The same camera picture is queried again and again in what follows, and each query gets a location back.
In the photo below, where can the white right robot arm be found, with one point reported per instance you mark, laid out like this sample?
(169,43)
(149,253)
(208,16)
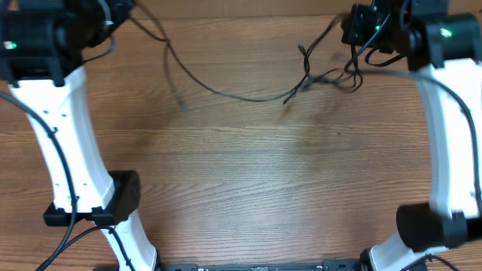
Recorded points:
(443,53)

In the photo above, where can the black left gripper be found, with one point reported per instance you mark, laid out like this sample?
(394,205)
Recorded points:
(122,9)

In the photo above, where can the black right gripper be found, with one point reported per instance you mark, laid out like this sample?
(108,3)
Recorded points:
(354,16)

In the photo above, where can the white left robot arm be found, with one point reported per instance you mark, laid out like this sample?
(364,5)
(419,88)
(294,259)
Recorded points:
(41,61)

